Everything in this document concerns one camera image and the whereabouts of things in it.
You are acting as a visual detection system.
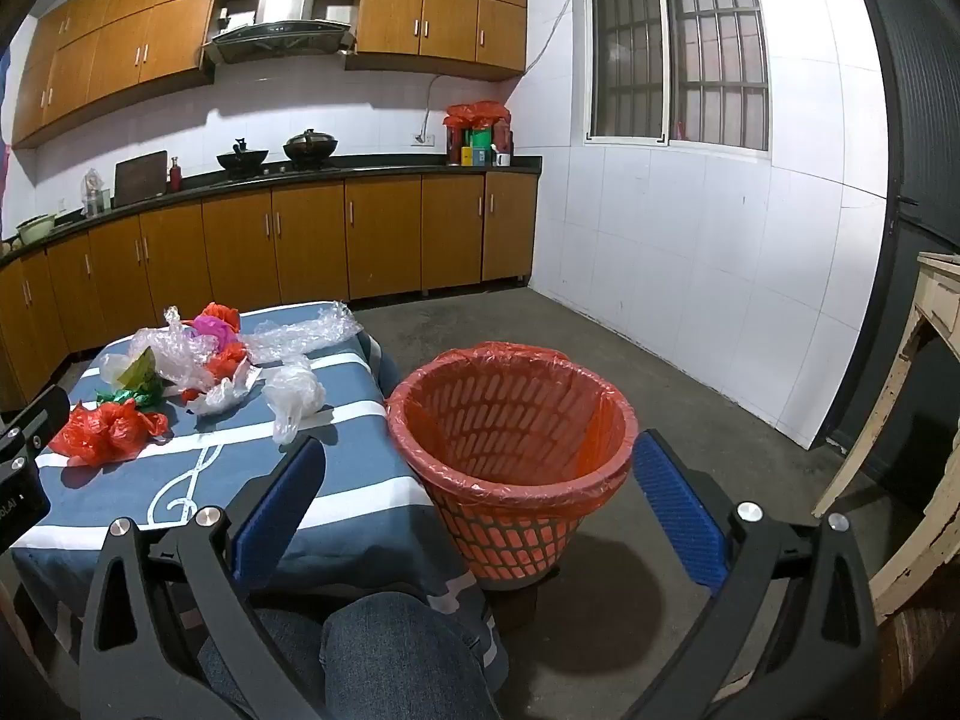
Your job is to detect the cream worn wooden table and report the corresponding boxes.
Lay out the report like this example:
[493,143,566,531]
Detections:
[814,251,960,623]

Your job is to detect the black wok with lid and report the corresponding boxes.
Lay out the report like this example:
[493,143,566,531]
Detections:
[216,139,269,175]

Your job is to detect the steel range hood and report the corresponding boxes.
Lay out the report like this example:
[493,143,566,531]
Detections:
[202,0,357,65]

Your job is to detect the grey power cable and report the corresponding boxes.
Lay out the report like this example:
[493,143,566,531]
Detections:
[422,75,445,137]

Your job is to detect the dark wooden cutting board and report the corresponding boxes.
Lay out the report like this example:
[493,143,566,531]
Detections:
[112,150,170,207]

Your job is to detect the dark grey door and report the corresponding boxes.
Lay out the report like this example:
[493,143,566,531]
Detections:
[821,0,960,511]

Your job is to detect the blue striped tablecloth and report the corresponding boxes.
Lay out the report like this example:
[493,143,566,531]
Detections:
[11,300,511,683]

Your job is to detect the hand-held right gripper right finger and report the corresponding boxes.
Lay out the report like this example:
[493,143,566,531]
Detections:
[622,429,882,720]

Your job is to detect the red basket liner bag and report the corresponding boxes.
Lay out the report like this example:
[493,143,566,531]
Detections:
[385,341,638,522]

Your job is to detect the white translucent plastic bag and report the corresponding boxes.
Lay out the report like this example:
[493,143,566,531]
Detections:
[262,360,327,445]

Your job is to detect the large red plastic bag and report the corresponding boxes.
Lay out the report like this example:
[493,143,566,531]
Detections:
[49,399,172,467]

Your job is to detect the barred sliding window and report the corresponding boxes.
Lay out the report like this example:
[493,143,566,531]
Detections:
[574,0,773,160]

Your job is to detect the clear bubble wrap sheet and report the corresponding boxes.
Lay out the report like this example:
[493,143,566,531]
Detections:
[241,301,365,365]

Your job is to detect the orange plastic mesh basket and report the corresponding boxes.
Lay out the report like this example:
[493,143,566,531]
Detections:
[385,341,638,590]

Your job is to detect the black pot with lid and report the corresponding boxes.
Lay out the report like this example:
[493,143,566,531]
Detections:
[283,129,340,167]

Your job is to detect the red bag over containers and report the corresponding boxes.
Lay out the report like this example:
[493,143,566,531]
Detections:
[442,100,512,130]

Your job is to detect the black kitchen countertop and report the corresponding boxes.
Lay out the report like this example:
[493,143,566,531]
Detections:
[0,156,542,263]

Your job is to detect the beige green snack wrapper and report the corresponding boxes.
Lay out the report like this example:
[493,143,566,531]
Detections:
[112,349,158,389]

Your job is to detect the white crumpled plastic sheet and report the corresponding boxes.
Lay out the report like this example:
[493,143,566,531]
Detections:
[184,367,263,417]

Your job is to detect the clear plastic bag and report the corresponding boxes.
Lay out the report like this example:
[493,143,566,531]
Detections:
[101,306,218,391]

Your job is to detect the wooden lower kitchen cabinets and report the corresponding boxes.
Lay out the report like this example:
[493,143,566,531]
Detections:
[0,171,541,398]

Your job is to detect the person's leg in jeans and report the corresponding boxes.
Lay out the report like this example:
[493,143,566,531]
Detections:
[196,607,327,720]
[322,591,503,720]

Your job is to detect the green leaf scrap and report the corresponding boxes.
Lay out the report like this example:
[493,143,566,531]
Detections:
[96,375,167,407]

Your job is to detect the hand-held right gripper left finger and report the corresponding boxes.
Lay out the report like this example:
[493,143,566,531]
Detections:
[79,435,327,720]

